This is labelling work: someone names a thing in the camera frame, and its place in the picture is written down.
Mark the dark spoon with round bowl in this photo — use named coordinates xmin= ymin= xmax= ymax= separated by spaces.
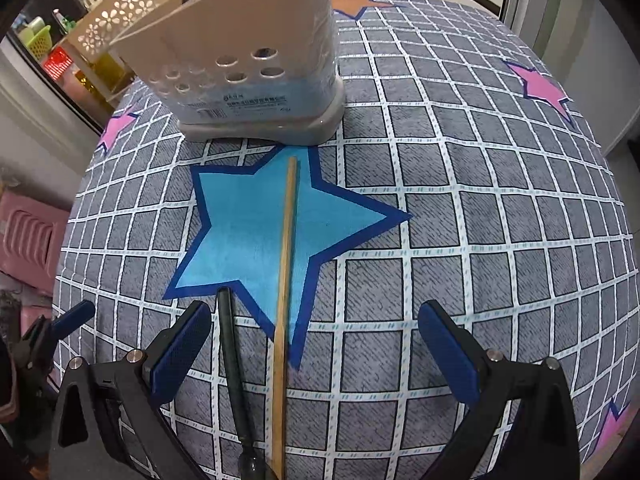
xmin=216 ymin=287 xmax=266 ymax=479

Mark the plain bamboo chopstick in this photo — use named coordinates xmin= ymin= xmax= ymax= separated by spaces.
xmin=271 ymin=156 xmax=297 ymax=479

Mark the beige plastic utensil holder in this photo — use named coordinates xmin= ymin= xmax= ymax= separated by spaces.
xmin=112 ymin=0 xmax=345 ymax=146

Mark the pink plastic stool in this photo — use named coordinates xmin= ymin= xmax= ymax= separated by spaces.
xmin=1 ymin=191 xmax=70 ymax=330

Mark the grey checkered star tablecloth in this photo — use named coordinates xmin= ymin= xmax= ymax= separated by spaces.
xmin=53 ymin=0 xmax=639 ymax=479

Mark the beige flower-cutout trolley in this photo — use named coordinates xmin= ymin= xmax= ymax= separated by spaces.
xmin=61 ymin=0 xmax=166 ymax=104

